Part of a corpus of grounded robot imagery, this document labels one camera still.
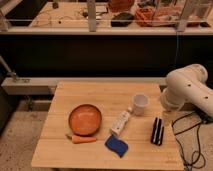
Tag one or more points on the white vertical post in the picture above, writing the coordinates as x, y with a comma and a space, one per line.
91, 7

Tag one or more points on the brown basket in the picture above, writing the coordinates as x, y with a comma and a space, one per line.
120, 5

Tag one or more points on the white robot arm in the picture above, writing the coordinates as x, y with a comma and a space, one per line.
187, 84

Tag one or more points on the orange crate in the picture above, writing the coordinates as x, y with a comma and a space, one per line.
164, 17

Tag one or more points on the white tube bottle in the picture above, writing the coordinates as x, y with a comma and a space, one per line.
120, 122

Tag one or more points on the white cup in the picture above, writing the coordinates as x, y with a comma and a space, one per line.
139, 103

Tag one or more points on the blue sponge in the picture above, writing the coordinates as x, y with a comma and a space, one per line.
116, 145

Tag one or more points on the black pouch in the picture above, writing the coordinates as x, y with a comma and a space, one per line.
122, 19

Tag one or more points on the orange ceramic bowl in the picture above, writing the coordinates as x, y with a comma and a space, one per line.
85, 119

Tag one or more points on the metal clamp bracket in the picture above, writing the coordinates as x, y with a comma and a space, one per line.
12, 74

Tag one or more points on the orange carrot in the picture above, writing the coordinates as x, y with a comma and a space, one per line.
79, 139

